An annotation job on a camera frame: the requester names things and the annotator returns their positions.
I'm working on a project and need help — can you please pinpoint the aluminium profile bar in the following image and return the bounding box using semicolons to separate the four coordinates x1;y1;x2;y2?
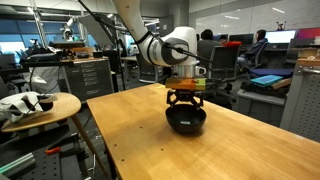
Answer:
0;153;35;177

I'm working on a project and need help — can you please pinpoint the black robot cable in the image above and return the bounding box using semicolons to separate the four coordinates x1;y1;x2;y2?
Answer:
77;0;231;84

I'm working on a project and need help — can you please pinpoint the green cube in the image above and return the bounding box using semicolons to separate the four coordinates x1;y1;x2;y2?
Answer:
180;121;191;125

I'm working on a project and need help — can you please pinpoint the seated person grey shirt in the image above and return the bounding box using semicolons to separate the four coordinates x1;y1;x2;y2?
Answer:
197;29;221;60

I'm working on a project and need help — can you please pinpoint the black bowl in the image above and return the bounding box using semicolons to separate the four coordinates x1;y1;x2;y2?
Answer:
165;104;207;134

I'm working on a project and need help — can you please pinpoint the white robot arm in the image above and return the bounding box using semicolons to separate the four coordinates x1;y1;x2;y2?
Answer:
112;0;206;109

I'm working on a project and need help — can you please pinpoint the white cloth with black object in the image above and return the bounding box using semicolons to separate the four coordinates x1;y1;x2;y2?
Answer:
0;91;57;122

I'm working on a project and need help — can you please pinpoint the round wooden side table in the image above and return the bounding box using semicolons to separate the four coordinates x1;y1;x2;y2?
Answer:
1;92;108;175

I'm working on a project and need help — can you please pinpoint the grey office chair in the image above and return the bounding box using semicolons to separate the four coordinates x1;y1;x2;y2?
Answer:
204;46;240;109

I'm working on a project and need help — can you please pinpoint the grey perforated cabinet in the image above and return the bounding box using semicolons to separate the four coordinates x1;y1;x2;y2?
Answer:
280;58;320;142

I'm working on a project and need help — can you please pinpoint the orange handled tool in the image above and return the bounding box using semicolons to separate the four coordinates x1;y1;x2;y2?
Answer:
45;146;61;156

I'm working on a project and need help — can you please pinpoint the seated person in dark hoodie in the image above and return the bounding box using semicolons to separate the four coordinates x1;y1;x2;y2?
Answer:
237;29;268;68

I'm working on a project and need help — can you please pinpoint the teal book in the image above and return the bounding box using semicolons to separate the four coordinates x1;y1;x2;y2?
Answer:
251;75;283;87

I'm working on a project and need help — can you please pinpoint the photo softbox light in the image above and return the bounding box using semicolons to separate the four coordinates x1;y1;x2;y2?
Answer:
79;15;116;45

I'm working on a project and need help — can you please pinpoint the computer monitor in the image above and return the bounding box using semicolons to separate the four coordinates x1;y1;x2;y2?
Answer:
266;30;296;43

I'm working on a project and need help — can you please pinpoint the grey drawer cabinet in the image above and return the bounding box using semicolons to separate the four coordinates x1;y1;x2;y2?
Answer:
64;58;114;103

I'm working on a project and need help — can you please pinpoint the orange and green gripper body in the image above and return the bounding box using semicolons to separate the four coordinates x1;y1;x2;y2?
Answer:
165;78;206;101

